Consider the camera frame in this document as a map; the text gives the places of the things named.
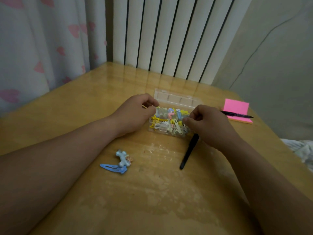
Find person's left hand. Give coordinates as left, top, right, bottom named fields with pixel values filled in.
left=111, top=94, right=160, bottom=138

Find light blue bone hair clip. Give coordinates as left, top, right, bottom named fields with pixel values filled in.
left=116, top=149, right=134, bottom=168

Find white bedding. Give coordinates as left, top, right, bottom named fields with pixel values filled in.
left=280, top=138, right=313, bottom=173

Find blue snap hair clip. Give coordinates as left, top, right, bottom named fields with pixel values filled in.
left=100, top=164, right=128, bottom=175

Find white curtain with pink hearts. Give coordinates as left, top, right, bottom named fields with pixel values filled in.
left=0, top=0, right=108, bottom=116

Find clear plastic storage box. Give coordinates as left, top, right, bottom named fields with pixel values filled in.
left=148, top=89, right=204, bottom=138

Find pink sticky note pad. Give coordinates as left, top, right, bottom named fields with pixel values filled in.
left=223, top=98, right=254, bottom=125

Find person's left forearm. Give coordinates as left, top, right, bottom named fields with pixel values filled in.
left=0, top=116, right=123, bottom=235

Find person's right hand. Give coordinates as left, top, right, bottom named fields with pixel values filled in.
left=182, top=105, right=242, bottom=152

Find black tweezers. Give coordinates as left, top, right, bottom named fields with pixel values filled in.
left=179, top=133, right=200, bottom=170

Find white radiator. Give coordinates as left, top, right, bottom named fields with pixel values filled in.
left=113, top=0, right=254, bottom=86

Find pile of colourful hair clips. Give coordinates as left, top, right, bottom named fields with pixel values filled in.
left=150, top=107, right=192, bottom=136

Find person's right forearm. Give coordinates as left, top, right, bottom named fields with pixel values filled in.
left=217, top=138, right=313, bottom=235

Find black pen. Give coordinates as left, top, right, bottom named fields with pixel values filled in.
left=220, top=110, right=254, bottom=119

